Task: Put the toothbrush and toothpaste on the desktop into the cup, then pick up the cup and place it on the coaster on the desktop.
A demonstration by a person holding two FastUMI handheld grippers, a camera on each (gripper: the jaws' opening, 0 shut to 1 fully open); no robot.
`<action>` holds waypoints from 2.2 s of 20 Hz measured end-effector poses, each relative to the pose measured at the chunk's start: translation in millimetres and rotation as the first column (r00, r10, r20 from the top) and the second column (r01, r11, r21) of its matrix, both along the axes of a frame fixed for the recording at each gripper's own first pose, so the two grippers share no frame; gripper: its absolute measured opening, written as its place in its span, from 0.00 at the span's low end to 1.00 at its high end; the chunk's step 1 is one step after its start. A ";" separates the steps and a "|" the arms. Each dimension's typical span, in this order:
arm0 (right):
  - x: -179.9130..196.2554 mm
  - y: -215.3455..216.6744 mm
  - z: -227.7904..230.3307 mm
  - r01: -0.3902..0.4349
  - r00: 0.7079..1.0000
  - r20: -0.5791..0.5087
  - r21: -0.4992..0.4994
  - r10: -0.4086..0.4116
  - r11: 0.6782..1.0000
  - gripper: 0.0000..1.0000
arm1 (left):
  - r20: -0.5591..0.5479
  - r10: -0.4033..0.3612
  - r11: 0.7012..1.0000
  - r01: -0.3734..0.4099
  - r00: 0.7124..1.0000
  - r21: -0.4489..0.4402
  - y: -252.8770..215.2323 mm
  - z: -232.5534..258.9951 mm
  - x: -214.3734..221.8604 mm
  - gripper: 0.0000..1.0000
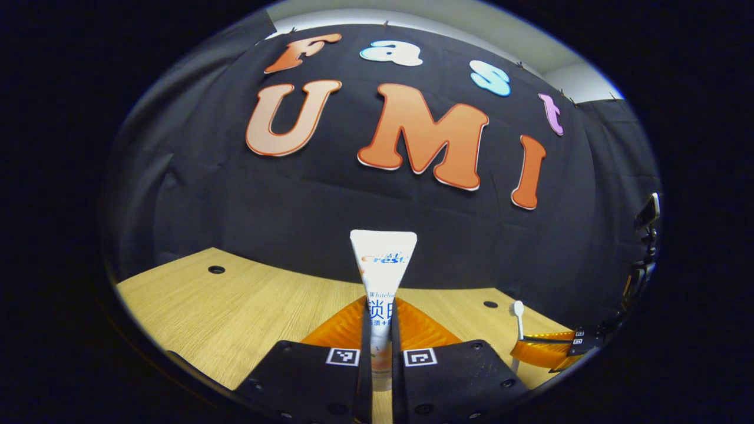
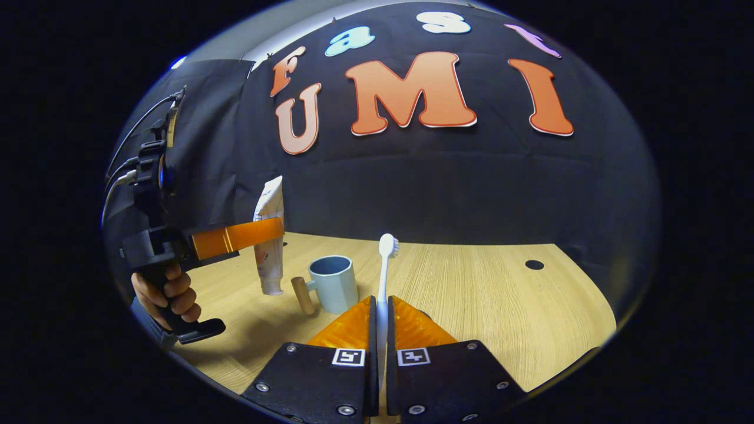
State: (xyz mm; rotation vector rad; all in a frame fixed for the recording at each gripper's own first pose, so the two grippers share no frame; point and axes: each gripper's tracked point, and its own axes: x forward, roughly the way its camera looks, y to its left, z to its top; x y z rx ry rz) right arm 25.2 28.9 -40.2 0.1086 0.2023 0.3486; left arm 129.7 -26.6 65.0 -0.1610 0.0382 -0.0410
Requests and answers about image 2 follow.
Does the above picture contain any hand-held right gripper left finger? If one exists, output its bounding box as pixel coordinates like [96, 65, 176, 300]
[242, 296, 379, 424]

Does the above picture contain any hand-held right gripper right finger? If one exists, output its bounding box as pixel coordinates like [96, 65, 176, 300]
[386, 296, 528, 424]

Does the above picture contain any white toothpaste tube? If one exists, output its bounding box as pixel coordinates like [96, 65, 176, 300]
[253, 175, 285, 296]

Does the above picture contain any light blue cup wooden handle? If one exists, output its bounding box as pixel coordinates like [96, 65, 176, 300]
[290, 255, 359, 316]

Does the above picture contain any white toothbrush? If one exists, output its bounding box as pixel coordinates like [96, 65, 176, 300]
[376, 233, 401, 424]

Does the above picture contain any black backdrop cloth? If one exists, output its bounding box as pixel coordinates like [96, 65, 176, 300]
[106, 0, 663, 330]

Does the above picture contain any light grey cable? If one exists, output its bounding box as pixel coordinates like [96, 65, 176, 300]
[100, 170, 140, 229]

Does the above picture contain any thin black cable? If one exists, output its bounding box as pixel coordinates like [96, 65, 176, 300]
[108, 87, 187, 173]

